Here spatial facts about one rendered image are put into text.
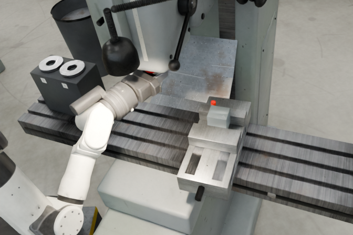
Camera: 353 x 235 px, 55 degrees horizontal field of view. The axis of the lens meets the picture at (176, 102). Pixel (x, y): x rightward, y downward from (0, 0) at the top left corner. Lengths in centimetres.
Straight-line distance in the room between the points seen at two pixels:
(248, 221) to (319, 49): 190
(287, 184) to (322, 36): 254
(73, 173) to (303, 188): 64
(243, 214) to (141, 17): 133
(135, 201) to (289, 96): 186
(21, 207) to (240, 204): 132
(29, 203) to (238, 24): 89
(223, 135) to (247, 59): 43
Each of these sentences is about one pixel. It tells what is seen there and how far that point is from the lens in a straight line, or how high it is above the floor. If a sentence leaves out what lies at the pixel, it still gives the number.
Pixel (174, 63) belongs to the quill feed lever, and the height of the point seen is 137.
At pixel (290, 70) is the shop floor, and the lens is 301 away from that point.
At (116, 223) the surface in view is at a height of 78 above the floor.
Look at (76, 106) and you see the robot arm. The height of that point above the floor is 130.
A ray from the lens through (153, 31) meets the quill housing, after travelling 80.
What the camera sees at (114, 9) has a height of 158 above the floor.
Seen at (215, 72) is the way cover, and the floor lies 102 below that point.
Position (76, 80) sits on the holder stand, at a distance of 121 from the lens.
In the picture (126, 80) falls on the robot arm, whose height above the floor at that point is 126.
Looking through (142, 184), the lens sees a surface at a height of 90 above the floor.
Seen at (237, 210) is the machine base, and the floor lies 20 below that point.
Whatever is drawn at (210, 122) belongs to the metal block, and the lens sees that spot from 103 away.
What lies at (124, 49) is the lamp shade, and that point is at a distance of 65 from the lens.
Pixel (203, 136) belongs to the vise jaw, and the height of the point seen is 109.
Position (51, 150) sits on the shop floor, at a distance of 271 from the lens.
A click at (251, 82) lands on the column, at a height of 94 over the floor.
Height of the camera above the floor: 186
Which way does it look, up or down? 43 degrees down
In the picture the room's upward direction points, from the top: 10 degrees counter-clockwise
